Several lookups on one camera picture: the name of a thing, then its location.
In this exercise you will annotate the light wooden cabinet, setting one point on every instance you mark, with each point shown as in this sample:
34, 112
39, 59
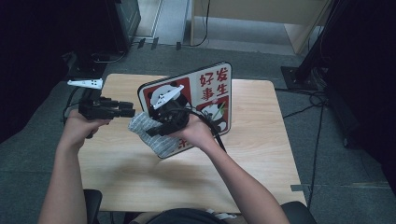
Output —
249, 9

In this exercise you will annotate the person's left hand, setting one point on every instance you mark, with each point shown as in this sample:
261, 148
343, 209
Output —
77, 130

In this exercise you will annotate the dark floor stand base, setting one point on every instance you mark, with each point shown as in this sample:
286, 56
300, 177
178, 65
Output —
84, 67

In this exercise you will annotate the white tag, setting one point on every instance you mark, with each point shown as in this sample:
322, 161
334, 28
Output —
225, 215

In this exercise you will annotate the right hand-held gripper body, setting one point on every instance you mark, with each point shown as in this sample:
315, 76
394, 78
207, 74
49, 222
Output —
171, 116

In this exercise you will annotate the black metal floor stand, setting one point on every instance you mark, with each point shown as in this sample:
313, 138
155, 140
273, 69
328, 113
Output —
300, 77

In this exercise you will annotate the person's right hand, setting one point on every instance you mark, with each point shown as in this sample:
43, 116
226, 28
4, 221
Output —
197, 133

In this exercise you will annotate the grey tape strip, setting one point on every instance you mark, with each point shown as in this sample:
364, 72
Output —
299, 188

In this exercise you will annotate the person's dark clothing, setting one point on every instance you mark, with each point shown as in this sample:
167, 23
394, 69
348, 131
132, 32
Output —
183, 217

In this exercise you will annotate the dark curtain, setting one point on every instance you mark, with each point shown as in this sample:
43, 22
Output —
31, 62

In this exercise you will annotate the grey striped cloth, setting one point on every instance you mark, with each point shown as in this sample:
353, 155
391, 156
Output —
149, 144

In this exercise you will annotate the dark equipment cabinet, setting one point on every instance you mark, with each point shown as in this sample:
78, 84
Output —
367, 93

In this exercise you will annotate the dark computer cabinet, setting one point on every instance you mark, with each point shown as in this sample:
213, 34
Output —
127, 15

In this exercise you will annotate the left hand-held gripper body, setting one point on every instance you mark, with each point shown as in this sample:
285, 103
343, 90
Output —
93, 107

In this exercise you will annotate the panda picture board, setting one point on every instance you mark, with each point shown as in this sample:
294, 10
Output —
214, 84

